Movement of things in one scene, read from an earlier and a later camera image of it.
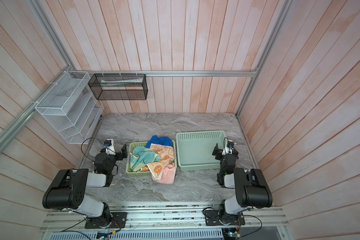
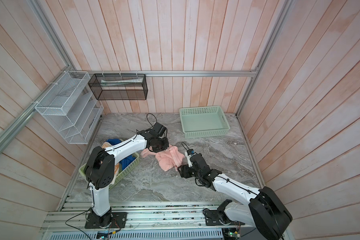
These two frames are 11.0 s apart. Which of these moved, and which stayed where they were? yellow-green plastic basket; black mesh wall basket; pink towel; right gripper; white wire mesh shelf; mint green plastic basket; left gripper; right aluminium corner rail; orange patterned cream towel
Moved: mint green plastic basket; orange patterned cream towel; right gripper; yellow-green plastic basket; pink towel; left gripper
Stayed: right aluminium corner rail; white wire mesh shelf; black mesh wall basket
